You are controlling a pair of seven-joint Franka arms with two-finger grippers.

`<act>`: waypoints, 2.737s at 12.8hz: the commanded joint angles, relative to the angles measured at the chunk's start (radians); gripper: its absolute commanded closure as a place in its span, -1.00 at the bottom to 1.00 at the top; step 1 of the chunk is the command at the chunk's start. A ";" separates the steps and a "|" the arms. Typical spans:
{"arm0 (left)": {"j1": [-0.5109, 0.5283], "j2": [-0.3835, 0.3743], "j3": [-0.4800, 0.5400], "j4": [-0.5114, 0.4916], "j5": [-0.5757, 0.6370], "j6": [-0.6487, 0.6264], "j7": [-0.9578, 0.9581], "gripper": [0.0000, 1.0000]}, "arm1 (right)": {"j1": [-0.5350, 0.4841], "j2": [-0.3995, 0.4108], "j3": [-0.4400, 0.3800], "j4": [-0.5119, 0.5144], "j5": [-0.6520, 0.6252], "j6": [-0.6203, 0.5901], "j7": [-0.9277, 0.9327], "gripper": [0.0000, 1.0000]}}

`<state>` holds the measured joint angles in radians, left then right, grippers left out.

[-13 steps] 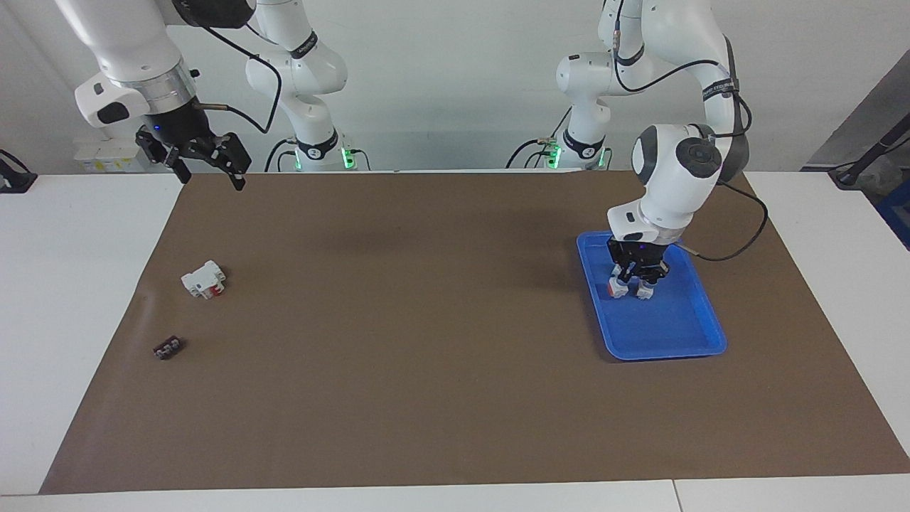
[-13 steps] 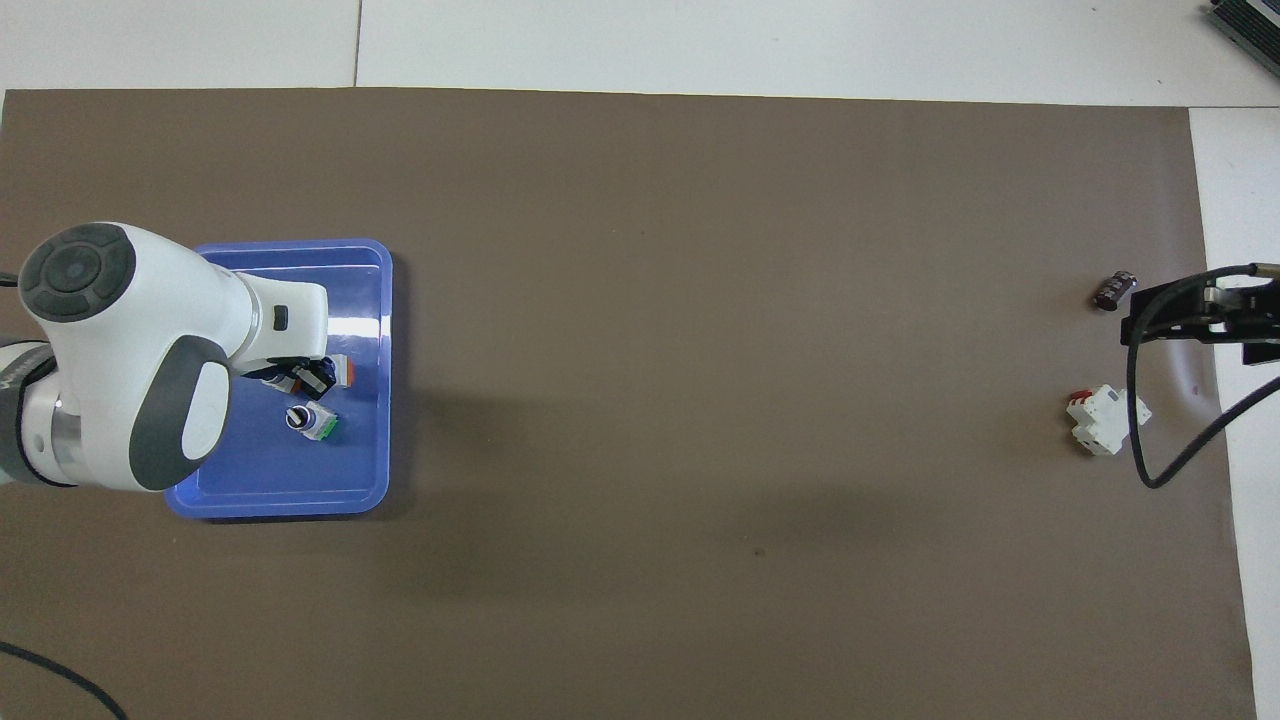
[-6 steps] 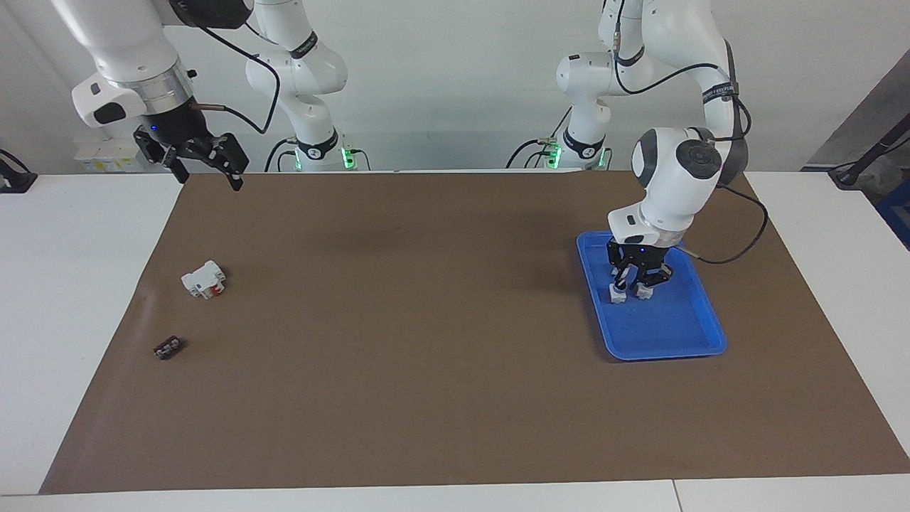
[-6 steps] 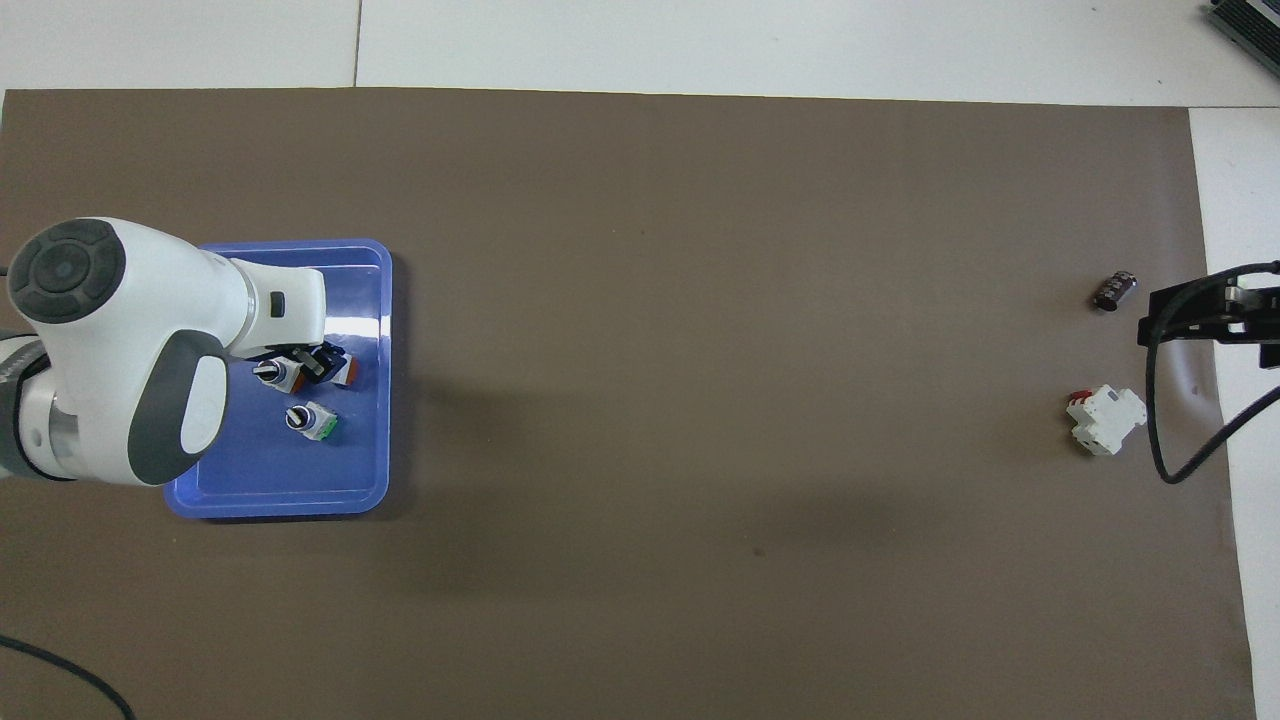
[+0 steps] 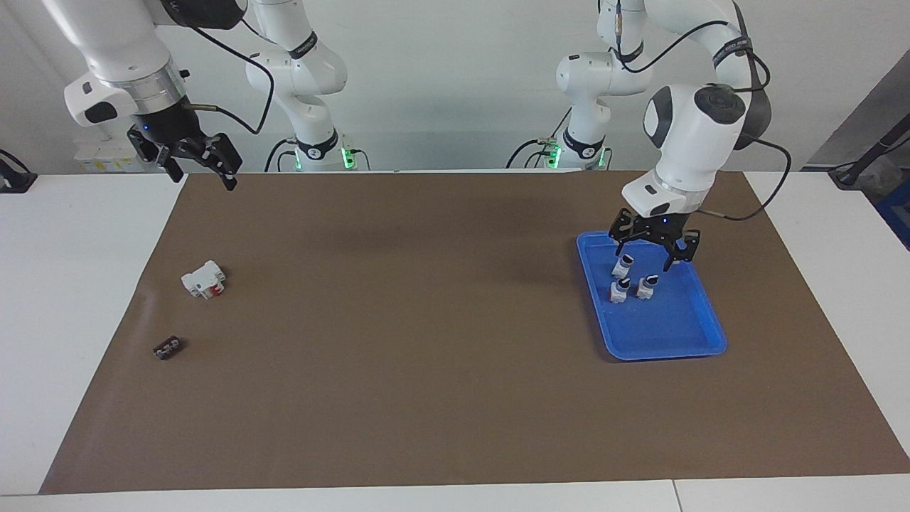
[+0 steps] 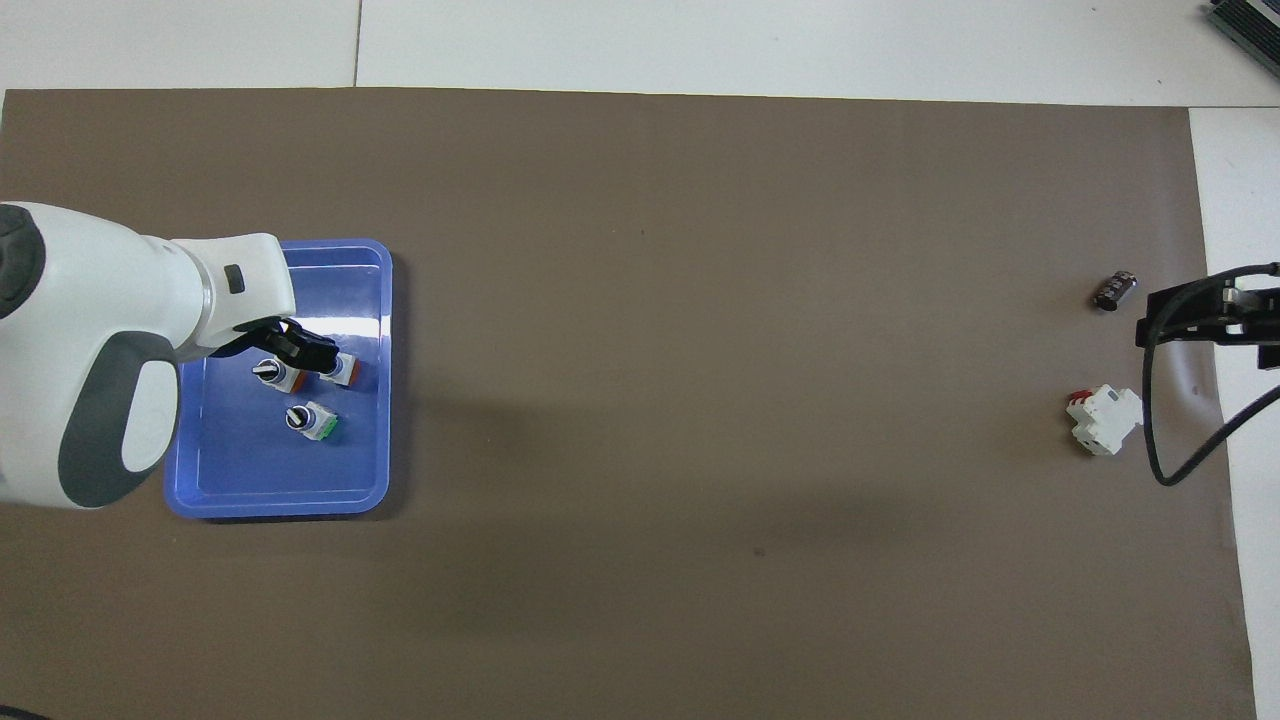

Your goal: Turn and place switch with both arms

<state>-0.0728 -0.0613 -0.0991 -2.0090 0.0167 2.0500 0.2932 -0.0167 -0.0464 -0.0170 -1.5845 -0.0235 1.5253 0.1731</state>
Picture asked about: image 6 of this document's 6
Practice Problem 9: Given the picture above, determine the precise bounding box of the grey metal device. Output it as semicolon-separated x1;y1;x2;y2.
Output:
1205;0;1280;63

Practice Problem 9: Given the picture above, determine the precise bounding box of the white selector switch black knob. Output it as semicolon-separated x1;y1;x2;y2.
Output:
252;357;303;394

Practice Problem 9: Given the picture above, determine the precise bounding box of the brown table mat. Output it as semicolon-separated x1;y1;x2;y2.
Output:
0;88;1259;720

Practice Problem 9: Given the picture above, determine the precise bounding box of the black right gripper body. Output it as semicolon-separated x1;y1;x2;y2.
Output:
1242;285;1280;372

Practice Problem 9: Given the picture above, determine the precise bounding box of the white circuit breaker red lever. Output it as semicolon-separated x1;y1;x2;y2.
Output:
1065;385;1144;457

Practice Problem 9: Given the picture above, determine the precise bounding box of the small black terminal block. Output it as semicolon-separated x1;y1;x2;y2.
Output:
1090;268;1141;313

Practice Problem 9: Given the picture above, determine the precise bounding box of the white part in tray left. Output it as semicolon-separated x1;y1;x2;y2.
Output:
285;401;339;442

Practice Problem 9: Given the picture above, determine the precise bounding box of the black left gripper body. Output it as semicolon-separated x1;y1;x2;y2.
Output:
210;316;303;361

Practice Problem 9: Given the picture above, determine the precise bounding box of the blue plastic tray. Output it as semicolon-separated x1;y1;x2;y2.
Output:
163;238;394;519

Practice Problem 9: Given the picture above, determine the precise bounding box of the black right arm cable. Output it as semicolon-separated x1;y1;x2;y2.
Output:
1142;262;1280;488

